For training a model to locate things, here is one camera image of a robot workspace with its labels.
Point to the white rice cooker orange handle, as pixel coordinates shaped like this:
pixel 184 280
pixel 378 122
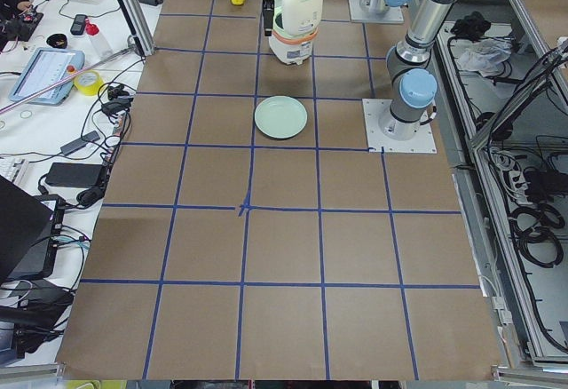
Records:
pixel 295 26

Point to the near pale green plate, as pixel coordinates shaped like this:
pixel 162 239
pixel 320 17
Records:
pixel 280 117

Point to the black phone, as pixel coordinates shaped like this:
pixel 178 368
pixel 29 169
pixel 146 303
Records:
pixel 79 24

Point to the yellow tape roll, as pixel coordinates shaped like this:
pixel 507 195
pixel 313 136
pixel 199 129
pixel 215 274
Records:
pixel 88 83

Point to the near blue teach pendant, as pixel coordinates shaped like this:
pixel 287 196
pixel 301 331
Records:
pixel 46 67

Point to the crumpled white cloth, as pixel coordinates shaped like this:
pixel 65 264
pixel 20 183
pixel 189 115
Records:
pixel 485 57

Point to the black power adapter brick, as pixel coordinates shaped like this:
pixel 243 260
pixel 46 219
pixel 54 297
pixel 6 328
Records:
pixel 74 175

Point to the black laptop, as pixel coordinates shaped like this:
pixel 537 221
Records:
pixel 29 227

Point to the aluminium frame post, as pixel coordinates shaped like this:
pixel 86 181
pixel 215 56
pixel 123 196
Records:
pixel 139 30

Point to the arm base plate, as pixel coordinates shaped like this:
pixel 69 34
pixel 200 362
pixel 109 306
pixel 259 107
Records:
pixel 374 11
pixel 385 134

